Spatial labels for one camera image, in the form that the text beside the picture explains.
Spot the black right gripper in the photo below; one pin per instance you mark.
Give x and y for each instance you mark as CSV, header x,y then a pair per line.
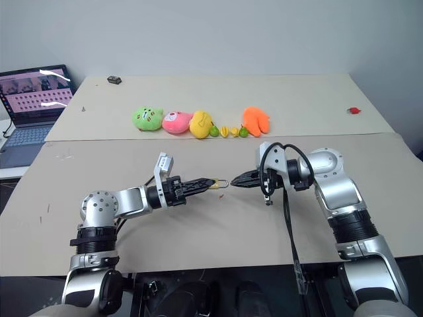
x,y
271,181

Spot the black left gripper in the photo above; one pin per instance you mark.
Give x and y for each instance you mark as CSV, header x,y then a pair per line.
x,y
174,193

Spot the small brass padlock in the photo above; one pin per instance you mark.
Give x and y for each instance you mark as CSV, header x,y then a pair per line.
x,y
215,185

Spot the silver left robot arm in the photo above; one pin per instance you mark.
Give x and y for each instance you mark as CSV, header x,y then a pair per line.
x,y
99,208

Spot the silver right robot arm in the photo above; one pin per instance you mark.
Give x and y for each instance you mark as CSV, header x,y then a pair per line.
x,y
337,191

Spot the small green toy fruit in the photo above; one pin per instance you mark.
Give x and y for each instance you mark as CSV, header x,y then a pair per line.
x,y
244,132
214,131

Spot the small yellow toy starfruit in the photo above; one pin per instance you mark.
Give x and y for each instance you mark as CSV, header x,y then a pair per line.
x,y
224,131
234,132

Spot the orange plush toy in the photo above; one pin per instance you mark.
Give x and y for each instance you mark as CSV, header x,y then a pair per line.
x,y
254,120

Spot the yellow plush toy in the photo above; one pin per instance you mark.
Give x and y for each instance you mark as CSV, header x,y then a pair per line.
x,y
200,125

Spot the pink plush toy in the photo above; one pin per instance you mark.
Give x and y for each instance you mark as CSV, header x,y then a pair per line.
x,y
175,123

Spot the green plush toy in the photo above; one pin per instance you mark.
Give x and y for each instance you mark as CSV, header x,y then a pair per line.
x,y
145,119

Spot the small red object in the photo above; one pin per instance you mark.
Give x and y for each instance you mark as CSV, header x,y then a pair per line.
x,y
354,110

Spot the small black box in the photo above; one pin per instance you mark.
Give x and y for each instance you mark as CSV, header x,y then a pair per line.
x,y
114,79

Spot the open grey laptop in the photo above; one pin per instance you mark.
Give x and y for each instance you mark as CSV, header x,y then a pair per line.
x,y
33,95

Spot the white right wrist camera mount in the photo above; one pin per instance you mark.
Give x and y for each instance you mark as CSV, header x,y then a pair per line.
x,y
277,162

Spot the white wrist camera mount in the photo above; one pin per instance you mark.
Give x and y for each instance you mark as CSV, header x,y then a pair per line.
x,y
158,178
277,162

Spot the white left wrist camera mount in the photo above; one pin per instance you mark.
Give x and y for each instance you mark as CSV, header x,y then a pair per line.
x,y
158,178

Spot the black metal frame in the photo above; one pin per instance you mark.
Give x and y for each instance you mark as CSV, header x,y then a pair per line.
x,y
138,297

